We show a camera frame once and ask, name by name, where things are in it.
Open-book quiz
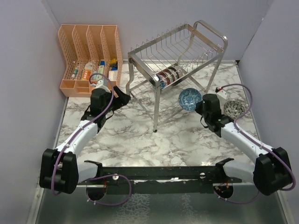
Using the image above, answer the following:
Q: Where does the blue triangle pattern bowl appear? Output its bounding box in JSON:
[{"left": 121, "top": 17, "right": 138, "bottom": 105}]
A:
[{"left": 159, "top": 79, "right": 167, "bottom": 89}]

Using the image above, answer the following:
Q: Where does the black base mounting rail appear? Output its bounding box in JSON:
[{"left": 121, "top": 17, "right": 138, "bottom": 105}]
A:
[{"left": 46, "top": 161, "right": 243, "bottom": 194}]

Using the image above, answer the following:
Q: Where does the red diamond pattern bowl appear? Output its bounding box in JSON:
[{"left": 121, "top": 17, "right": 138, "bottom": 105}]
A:
[{"left": 157, "top": 71, "right": 169, "bottom": 80}]

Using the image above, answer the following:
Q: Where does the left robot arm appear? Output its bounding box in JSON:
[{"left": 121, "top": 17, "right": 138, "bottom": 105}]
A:
[{"left": 39, "top": 86, "right": 131, "bottom": 195}]

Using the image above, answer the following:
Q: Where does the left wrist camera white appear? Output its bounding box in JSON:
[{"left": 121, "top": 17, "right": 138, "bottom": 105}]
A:
[{"left": 91, "top": 79, "right": 110, "bottom": 91}]

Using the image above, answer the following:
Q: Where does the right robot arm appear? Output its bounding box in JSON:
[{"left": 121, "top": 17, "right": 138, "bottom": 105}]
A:
[{"left": 195, "top": 94, "right": 296, "bottom": 196}]

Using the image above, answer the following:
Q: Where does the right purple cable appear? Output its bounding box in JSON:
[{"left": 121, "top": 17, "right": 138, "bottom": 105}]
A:
[{"left": 217, "top": 84, "right": 296, "bottom": 204}]

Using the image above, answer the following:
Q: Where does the purple cable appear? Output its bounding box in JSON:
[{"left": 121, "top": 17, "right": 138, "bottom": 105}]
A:
[
  {"left": 217, "top": 84, "right": 296, "bottom": 204},
  {"left": 50, "top": 73, "right": 132, "bottom": 206}
]

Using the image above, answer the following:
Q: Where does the blue floral bowl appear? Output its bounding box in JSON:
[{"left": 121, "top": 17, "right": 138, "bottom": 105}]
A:
[{"left": 178, "top": 88, "right": 202, "bottom": 111}]

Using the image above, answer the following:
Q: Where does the pink dotted pattern bowl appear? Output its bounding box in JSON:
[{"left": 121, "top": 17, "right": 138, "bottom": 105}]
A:
[{"left": 164, "top": 70, "right": 175, "bottom": 85}]

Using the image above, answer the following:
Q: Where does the brown geometric pattern bowl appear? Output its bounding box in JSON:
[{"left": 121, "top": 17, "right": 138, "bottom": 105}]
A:
[{"left": 171, "top": 67, "right": 179, "bottom": 80}]

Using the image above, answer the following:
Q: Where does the stainless steel dish rack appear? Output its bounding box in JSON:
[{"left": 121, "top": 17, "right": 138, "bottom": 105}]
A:
[{"left": 125, "top": 20, "right": 228, "bottom": 132}]

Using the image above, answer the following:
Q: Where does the white glue tube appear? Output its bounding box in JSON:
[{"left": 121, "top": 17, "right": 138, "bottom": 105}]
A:
[{"left": 71, "top": 66, "right": 79, "bottom": 79}]

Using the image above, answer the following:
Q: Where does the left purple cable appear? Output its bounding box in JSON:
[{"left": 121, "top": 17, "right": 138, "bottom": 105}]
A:
[{"left": 50, "top": 73, "right": 132, "bottom": 206}]

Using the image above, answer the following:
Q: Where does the green white box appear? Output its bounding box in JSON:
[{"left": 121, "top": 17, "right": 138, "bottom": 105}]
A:
[{"left": 97, "top": 60, "right": 105, "bottom": 74}]

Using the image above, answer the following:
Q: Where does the orange plastic file organizer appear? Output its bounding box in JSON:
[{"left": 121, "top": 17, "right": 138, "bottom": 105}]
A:
[{"left": 58, "top": 24, "right": 123, "bottom": 97}]

